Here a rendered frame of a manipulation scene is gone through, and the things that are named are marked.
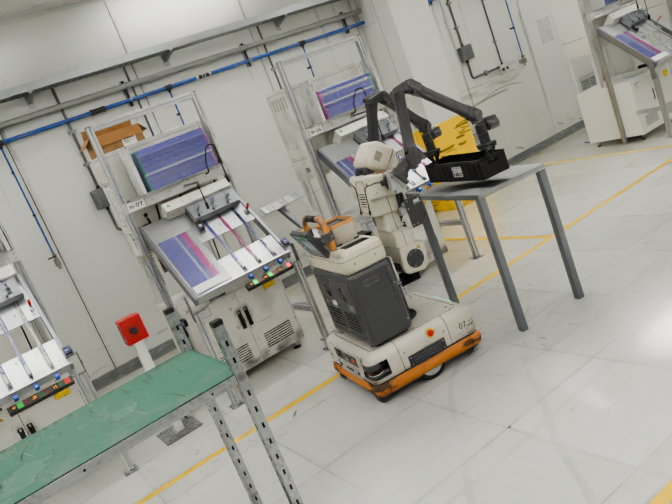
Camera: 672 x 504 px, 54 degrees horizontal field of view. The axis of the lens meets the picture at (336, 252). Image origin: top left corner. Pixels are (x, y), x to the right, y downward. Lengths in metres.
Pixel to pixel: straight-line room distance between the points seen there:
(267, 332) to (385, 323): 1.39
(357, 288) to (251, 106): 3.47
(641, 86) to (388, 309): 4.77
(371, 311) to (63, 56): 3.69
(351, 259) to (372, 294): 0.21
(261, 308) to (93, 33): 2.86
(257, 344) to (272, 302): 0.30
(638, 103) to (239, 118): 3.98
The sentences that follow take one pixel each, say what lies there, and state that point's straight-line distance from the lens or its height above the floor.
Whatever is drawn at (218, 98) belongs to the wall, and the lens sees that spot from 6.31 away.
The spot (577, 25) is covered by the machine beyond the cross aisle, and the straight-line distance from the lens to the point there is 7.56.
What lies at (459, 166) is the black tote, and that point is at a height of 0.93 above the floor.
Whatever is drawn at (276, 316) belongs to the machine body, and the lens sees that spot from 4.58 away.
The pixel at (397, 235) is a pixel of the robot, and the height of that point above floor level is 0.73.
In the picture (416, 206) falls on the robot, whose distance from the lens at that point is 3.55.
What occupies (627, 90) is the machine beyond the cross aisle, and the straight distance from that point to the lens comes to 7.42.
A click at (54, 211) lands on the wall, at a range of 5.81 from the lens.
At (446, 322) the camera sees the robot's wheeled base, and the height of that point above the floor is 0.25.
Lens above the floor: 1.52
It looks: 12 degrees down
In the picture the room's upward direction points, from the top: 21 degrees counter-clockwise
